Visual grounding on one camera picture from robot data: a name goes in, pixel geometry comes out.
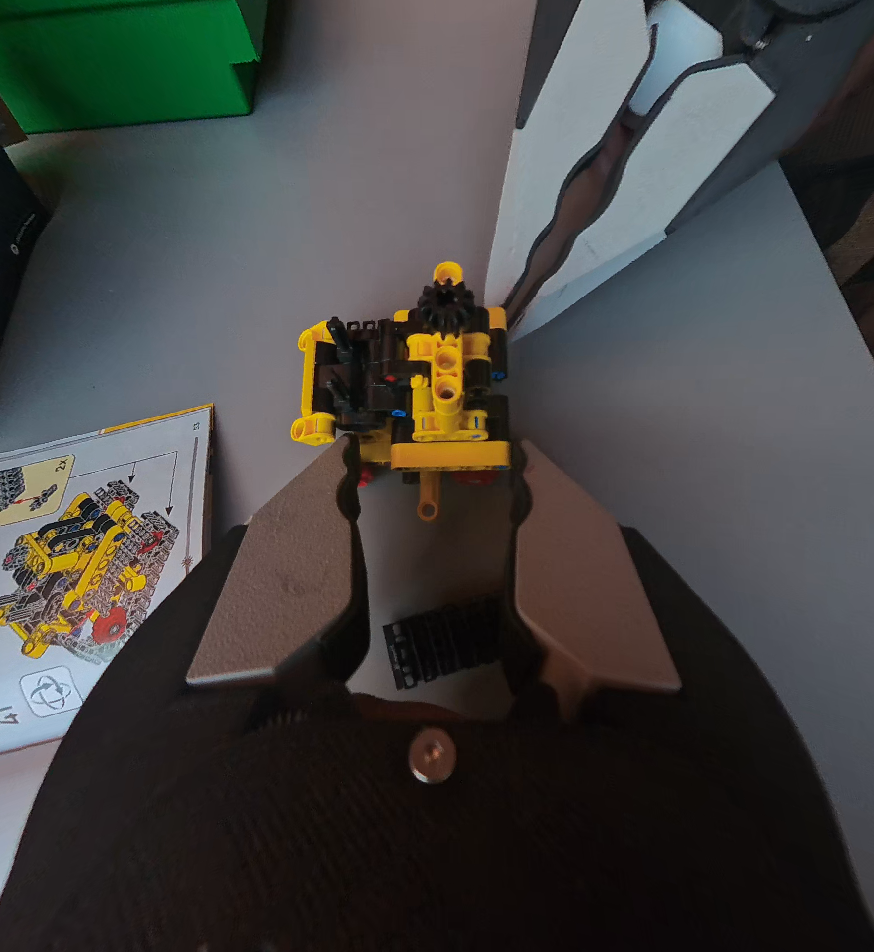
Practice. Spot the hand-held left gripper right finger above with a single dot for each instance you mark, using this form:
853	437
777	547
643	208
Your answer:
593	595

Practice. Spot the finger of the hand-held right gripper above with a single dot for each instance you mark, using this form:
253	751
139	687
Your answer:
690	149
556	111

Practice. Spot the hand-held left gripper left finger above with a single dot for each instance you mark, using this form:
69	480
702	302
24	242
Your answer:
288	587

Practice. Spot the green plastic bin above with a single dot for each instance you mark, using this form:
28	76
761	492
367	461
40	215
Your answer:
109	59

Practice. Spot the yellow lego bulldozer model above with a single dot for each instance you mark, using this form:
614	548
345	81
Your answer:
444	387

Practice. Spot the black lego track strip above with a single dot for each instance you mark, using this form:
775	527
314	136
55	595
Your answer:
444	639
362	325

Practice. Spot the lego instruction booklet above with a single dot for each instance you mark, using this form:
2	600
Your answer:
72	558

